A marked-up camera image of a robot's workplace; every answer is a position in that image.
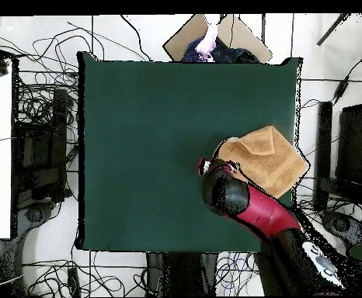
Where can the black rod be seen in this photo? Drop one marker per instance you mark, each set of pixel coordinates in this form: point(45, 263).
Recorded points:
point(331, 29)

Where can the pale pink garment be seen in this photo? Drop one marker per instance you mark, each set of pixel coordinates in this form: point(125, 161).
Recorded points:
point(207, 40)

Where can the dark green table cloth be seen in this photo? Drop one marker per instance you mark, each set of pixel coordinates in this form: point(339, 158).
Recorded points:
point(137, 155)

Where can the black flat panel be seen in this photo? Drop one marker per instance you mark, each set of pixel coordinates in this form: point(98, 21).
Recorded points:
point(353, 146)

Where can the brown cardboard box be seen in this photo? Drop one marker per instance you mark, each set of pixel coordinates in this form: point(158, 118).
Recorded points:
point(181, 37)

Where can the black power adapter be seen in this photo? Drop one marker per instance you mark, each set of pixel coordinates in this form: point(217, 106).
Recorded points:
point(340, 88)

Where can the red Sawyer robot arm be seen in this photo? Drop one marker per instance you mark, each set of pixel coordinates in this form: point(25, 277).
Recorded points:
point(261, 211)

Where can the black equipment rack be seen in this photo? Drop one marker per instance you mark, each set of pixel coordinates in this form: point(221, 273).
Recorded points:
point(44, 149)

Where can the tan terry towel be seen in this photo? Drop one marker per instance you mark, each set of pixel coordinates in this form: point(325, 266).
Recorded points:
point(271, 161)

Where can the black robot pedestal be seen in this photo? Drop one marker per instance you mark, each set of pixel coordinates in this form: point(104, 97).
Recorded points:
point(181, 273)

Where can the dark blue clothes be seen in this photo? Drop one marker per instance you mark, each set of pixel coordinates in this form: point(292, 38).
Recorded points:
point(230, 54)

